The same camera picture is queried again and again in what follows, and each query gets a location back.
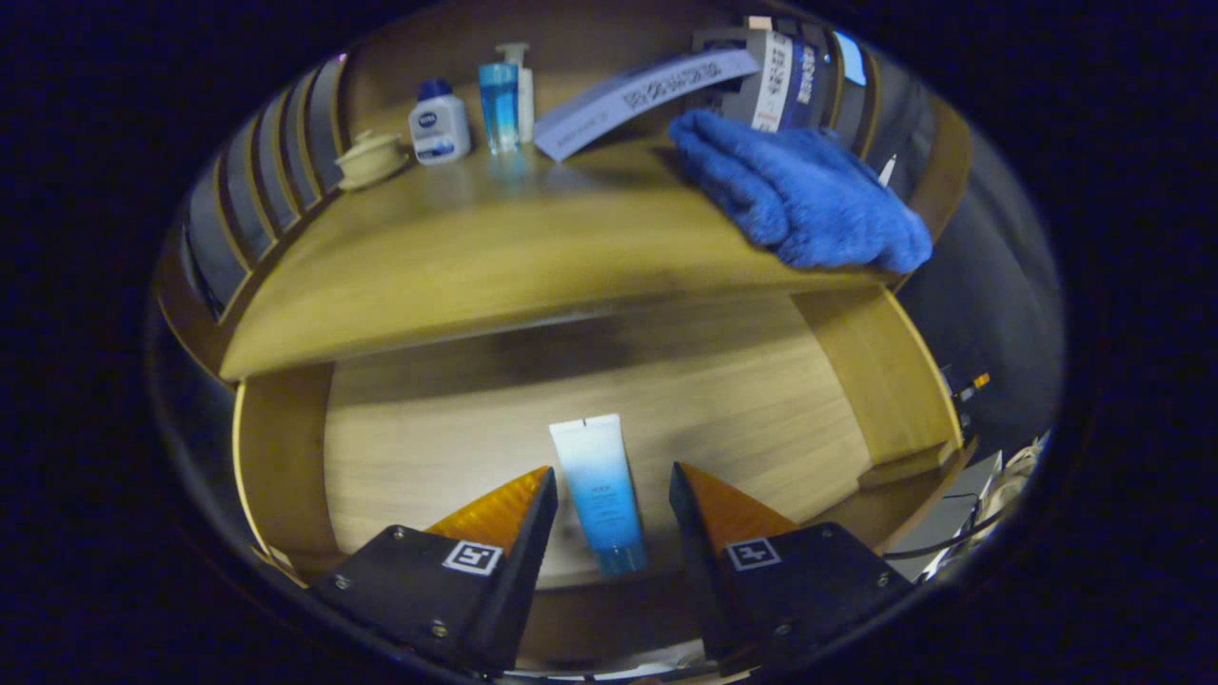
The clear blue bottle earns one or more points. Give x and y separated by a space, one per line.
499 105

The lilac leaning book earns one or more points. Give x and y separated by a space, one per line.
628 100

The wooden countertop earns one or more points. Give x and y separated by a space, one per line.
476 257

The wooden cabinet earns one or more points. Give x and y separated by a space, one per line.
609 40

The beige lidded teacup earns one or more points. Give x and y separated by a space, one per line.
369 160

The black backdrop cloth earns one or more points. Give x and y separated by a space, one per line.
999 285

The black and orange tool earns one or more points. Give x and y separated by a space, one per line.
971 390

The dark blue upright book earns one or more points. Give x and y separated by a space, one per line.
807 81

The white pump bottle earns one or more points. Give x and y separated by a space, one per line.
526 105

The white bottle with blue cap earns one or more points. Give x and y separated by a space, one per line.
440 128

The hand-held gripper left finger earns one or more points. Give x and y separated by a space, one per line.
519 580

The blue and white tube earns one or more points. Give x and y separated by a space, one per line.
599 485

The white upright book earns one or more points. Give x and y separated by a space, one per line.
773 81

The blue folded towel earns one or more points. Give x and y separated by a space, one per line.
809 200

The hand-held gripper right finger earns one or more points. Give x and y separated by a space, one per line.
699 561

